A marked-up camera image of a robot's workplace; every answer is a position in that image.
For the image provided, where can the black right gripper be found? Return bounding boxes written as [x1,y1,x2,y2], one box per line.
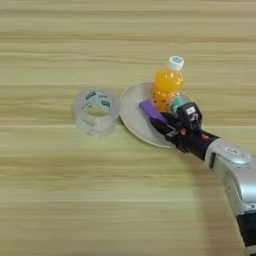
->
[149,111,222,162]

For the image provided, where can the small purple rectangular block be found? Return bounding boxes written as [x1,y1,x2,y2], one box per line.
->
[138,98,170,124]

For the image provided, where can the teal and white glue stick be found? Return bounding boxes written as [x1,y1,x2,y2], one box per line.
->
[169,93,185,115]

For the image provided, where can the round beige plate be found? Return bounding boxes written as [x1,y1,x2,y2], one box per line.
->
[118,81,195,150]

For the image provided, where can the orange juice bottle white cap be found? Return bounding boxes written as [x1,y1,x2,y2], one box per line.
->
[151,55,185,113]

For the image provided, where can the black box with white label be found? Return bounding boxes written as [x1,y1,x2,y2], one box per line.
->
[176,101,204,132]

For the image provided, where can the clear adhesive tape roll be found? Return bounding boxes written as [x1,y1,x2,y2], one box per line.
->
[72,87,122,136]

